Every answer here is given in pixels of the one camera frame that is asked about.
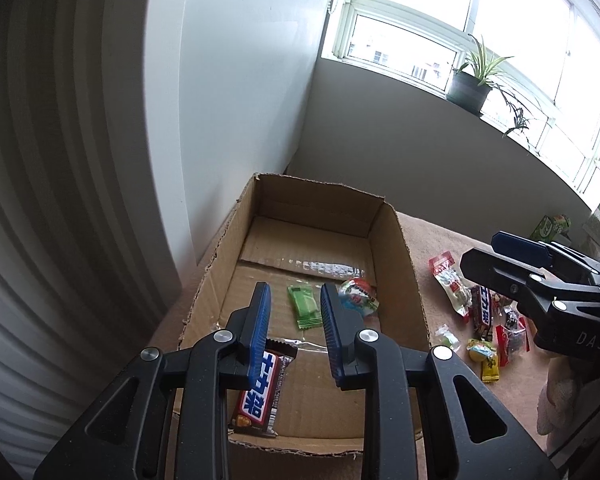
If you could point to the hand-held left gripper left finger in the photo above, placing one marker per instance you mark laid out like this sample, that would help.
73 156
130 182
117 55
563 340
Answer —
257 340

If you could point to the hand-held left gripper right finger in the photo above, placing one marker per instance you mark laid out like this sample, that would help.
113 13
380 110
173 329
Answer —
332 340

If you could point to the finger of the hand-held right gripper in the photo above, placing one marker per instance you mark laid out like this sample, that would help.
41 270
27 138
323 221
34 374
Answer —
520 247
495 272

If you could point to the red white snack pouch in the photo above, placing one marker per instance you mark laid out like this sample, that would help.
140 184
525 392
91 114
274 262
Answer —
450 282

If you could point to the cardboard box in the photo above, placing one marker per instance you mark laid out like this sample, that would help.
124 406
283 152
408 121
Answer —
310 390

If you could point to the red clear nut candy packet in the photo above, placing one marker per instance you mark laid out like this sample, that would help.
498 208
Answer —
512 335

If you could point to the brown chocolate bar white label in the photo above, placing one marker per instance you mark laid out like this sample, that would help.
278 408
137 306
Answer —
260 405
482 312

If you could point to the person's right hand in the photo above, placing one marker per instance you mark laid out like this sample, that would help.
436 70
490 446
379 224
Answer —
555 395

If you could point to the green carton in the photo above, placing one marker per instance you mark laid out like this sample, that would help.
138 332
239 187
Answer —
547 227

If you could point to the green candy packet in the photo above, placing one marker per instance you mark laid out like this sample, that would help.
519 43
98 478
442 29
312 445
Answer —
304 305

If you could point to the round green red wrapped snack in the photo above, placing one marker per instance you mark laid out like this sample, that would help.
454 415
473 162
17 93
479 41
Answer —
358 297

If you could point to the yellow round candy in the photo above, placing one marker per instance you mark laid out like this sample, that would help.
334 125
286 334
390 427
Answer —
480 351

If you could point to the small green white candy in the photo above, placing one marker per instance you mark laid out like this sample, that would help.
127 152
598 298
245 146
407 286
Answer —
447 338

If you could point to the yellow snack packet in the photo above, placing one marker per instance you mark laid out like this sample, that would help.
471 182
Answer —
491 370

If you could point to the pink blanket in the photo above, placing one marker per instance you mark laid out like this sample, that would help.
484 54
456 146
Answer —
500 410

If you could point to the potted spider plant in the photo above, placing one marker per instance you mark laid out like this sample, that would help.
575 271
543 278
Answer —
469 87

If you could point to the grey ribbed panel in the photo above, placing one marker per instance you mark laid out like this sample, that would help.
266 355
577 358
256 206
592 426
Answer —
55 185

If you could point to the white window frame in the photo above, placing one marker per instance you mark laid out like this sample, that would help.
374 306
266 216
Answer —
540 35

